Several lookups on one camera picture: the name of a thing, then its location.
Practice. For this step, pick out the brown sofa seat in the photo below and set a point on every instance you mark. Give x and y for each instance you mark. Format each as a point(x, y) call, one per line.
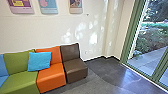
point(75, 68)

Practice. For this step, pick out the pink wall poster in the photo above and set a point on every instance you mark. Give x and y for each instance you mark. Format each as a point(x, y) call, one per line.
point(76, 5)

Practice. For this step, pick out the green sofa seat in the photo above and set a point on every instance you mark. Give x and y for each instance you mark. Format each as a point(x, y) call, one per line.
point(20, 81)

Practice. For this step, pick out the white wall outlet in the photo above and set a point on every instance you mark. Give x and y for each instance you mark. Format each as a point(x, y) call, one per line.
point(88, 52)

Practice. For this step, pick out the light blue cushion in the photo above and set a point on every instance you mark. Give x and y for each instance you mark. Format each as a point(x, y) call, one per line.
point(39, 61)

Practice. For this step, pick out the light blue wall poster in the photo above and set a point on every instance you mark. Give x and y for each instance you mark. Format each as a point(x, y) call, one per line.
point(48, 6)

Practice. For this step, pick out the orange sofa seat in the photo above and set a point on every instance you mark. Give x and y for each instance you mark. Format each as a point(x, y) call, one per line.
point(51, 78)

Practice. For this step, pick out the green hedge outdoors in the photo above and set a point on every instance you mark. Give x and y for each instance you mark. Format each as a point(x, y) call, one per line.
point(151, 38)

